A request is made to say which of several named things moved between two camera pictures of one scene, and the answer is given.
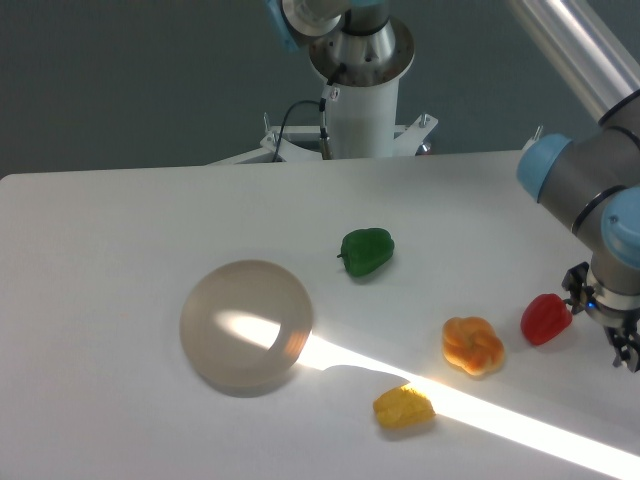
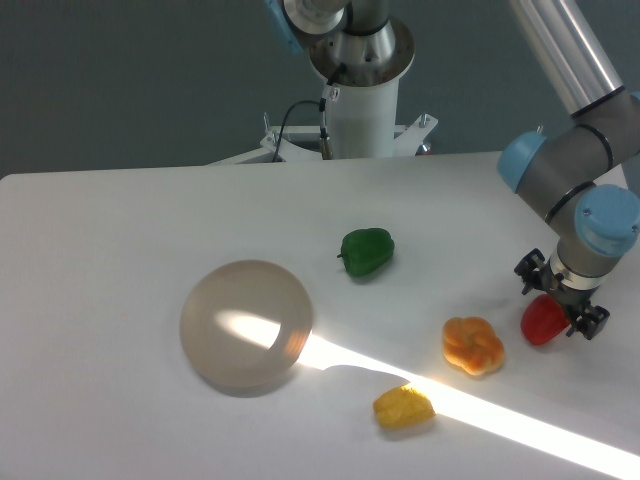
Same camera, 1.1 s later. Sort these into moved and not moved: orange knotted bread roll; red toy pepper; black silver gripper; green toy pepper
Moved: black silver gripper
Not moved: red toy pepper; orange knotted bread roll; green toy pepper
